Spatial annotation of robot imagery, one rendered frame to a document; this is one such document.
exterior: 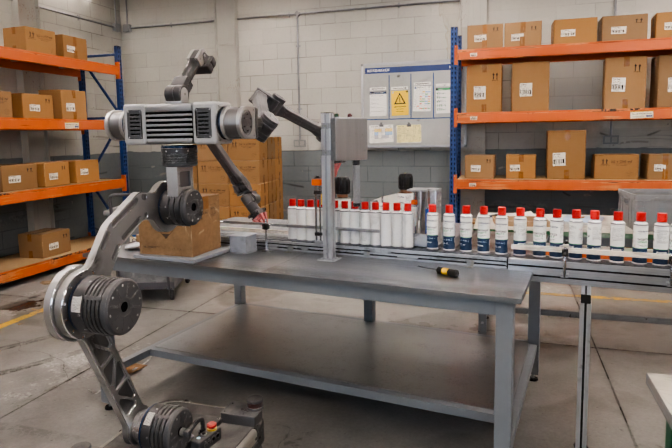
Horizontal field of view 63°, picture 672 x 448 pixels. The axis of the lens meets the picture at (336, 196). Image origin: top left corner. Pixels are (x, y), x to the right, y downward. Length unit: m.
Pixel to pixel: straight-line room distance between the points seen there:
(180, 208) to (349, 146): 0.81
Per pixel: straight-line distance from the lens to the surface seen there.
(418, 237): 2.58
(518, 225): 2.43
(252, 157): 6.00
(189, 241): 2.63
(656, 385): 1.62
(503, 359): 2.15
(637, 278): 2.42
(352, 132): 2.49
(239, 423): 2.45
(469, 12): 6.96
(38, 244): 6.48
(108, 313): 1.80
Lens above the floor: 1.40
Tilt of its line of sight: 6 degrees down
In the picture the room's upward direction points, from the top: 1 degrees counter-clockwise
